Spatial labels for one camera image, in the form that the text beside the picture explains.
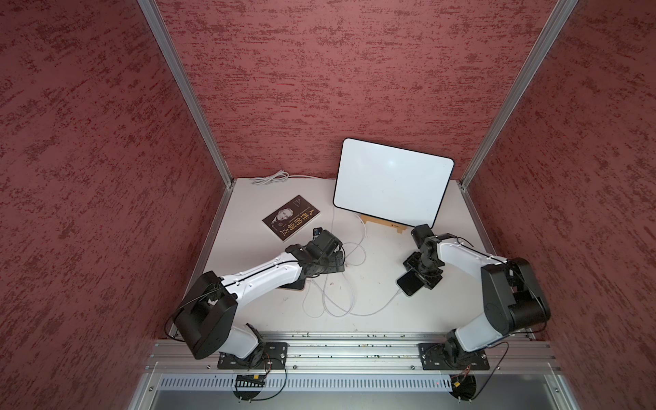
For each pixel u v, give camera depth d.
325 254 0.66
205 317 0.42
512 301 0.45
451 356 0.67
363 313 0.82
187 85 0.87
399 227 0.99
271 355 0.74
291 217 1.06
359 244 1.00
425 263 0.77
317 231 0.77
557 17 0.71
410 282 0.87
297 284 0.59
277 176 1.18
